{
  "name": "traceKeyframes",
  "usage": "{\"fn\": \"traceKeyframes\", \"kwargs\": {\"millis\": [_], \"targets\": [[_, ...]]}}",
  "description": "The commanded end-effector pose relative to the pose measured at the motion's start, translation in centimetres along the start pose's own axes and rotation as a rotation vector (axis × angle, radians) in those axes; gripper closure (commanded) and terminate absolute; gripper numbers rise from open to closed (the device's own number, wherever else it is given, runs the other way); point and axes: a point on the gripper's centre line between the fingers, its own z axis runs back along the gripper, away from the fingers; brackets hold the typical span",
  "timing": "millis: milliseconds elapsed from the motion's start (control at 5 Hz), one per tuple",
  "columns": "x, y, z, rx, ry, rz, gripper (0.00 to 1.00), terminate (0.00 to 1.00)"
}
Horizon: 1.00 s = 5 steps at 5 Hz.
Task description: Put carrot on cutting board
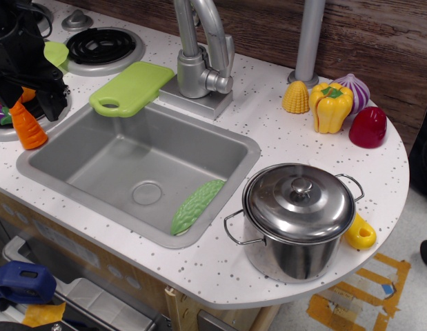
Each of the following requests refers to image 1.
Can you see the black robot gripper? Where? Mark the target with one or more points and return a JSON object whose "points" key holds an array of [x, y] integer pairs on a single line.
{"points": [[23, 63]]}

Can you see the orange toy carrot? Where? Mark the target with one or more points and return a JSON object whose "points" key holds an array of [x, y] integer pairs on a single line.
{"points": [[29, 132]]}

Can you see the green plastic cutting board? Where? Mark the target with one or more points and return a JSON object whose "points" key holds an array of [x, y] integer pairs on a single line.
{"points": [[131, 90]]}

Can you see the purple toy eggplant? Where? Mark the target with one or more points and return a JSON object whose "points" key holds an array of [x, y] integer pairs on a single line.
{"points": [[5, 116]]}

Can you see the light green toy leaf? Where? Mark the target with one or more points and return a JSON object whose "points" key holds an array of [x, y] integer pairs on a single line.
{"points": [[56, 53]]}

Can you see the black coil stove burner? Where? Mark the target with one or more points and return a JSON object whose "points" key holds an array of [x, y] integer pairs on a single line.
{"points": [[98, 52]]}

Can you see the grey stove knob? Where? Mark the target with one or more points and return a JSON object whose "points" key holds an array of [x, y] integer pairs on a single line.
{"points": [[77, 21]]}

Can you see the grey toy sink basin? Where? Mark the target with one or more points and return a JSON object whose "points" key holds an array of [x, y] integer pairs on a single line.
{"points": [[138, 171]]}

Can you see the silver toy faucet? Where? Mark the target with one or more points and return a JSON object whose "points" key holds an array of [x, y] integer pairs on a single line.
{"points": [[203, 84]]}

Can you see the blue clamp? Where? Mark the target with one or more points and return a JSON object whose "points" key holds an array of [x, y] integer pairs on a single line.
{"points": [[26, 283]]}

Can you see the green toy lettuce leaf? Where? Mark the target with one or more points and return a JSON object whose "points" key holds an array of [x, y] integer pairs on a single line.
{"points": [[192, 208]]}

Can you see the yellow toy corn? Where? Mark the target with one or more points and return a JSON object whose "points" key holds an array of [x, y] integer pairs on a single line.
{"points": [[295, 99]]}

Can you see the grey metal pole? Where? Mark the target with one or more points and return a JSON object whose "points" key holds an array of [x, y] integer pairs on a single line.
{"points": [[308, 43]]}

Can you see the stainless steel pot lid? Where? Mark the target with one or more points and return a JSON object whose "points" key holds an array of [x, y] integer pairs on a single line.
{"points": [[297, 203]]}

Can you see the yellow toy bell pepper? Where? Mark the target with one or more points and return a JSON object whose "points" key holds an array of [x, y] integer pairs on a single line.
{"points": [[330, 105]]}

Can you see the purple toy onion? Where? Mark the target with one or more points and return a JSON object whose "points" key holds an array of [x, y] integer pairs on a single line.
{"points": [[361, 92]]}

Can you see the red toy pepper half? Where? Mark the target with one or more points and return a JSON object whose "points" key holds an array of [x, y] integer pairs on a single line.
{"points": [[369, 127]]}

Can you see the black wheeled object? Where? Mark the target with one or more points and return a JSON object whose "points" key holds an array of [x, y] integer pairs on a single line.
{"points": [[418, 159]]}

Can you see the yellow plastic utensil handle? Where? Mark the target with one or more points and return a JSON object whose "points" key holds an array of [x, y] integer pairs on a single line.
{"points": [[360, 235]]}

